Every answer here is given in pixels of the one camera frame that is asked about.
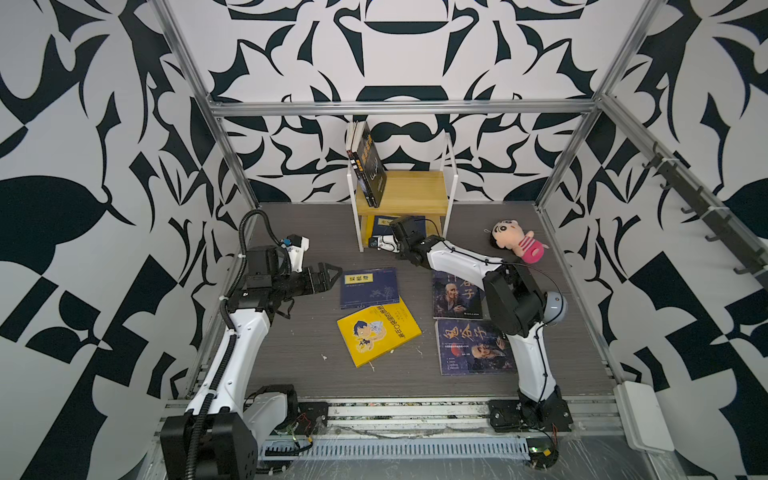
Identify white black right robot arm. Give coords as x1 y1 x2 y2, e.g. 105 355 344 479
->
390 216 571 431

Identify white wooden two-tier shelf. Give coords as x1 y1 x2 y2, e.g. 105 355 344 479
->
346 133 459 253

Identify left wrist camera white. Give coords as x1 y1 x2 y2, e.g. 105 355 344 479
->
282 234 310 273

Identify white grey round speaker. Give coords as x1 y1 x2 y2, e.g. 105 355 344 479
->
542 291 568 325

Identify yellow cartoon book on shelf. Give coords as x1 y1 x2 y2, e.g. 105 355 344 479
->
361 215 375 248

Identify black book standing on shelf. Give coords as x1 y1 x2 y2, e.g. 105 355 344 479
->
345 121 371 206

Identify blue book beige label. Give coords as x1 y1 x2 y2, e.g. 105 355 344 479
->
371 215 396 236

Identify white power box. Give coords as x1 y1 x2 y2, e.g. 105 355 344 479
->
614 381 675 454

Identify black deer antler book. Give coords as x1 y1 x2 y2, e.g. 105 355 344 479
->
355 121 387 208

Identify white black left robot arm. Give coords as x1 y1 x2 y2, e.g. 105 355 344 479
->
159 209 342 479

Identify purple old man book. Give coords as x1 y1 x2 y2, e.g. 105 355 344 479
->
432 271 483 320
435 318 517 376

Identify black wall hook rail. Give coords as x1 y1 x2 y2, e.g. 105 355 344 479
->
643 143 767 289

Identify yellow cartoon book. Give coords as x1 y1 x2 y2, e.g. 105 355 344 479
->
361 215 375 248
337 300 422 368

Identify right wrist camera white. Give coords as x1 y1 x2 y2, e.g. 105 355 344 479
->
368 235 400 253

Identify plush doll pink shorts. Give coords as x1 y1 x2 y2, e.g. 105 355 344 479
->
490 220 549 264

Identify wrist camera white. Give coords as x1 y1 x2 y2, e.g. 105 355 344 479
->
368 235 400 253
282 234 310 273

